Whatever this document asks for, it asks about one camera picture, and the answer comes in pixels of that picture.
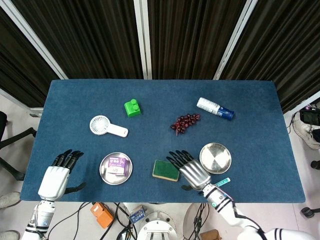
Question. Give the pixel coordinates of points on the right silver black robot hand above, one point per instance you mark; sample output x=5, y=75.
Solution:
x=196, y=173

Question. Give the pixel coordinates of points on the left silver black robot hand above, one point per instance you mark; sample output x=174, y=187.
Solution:
x=53, y=182

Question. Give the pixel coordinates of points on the green yellow sponge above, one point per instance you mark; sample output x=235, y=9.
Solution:
x=163, y=170

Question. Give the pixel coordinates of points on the purple small box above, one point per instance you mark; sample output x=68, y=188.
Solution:
x=117, y=166

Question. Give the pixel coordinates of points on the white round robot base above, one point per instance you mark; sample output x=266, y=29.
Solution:
x=157, y=228

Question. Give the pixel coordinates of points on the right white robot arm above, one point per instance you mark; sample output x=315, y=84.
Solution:
x=220, y=200

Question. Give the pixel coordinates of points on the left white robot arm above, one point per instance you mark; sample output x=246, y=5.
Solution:
x=42, y=215

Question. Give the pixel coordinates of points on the round metal plate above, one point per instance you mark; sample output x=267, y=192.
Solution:
x=215, y=157
x=117, y=180

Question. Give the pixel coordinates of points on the green white marker pen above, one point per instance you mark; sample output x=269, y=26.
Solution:
x=223, y=182

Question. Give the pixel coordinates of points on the grey shoe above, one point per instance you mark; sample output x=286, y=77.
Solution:
x=8, y=199
x=8, y=235

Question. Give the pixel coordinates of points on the blue table cloth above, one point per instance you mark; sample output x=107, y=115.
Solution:
x=160, y=140

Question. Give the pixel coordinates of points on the bunch of red grapes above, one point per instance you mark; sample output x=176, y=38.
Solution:
x=185, y=121

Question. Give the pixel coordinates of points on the black chair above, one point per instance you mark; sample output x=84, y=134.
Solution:
x=25, y=134

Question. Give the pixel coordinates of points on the orange box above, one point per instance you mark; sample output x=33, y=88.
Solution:
x=102, y=215

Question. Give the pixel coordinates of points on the brown cardboard box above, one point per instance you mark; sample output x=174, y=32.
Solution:
x=210, y=235

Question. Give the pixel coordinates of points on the white blue spray bottle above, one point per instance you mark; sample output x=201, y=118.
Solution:
x=210, y=106

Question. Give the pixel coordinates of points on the small blue white box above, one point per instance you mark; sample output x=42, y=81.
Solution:
x=137, y=216

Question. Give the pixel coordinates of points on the white handheld fan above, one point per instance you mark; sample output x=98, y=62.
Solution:
x=98, y=125

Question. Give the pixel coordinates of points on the green toy building block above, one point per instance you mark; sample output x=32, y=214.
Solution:
x=132, y=109

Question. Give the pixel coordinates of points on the dark pleated curtain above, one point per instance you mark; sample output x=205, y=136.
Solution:
x=87, y=37
x=287, y=50
x=190, y=37
x=22, y=75

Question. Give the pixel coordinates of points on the white sneaker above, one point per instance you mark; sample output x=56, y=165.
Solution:
x=305, y=132

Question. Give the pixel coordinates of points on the black caster wheel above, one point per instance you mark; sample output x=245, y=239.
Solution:
x=315, y=164
x=307, y=212

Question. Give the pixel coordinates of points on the black electronic device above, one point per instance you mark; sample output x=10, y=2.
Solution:
x=310, y=116

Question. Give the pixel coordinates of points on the white frame base bar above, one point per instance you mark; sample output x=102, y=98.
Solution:
x=300, y=103
x=15, y=100

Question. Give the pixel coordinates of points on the white frame post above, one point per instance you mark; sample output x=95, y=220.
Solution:
x=32, y=37
x=143, y=37
x=235, y=37

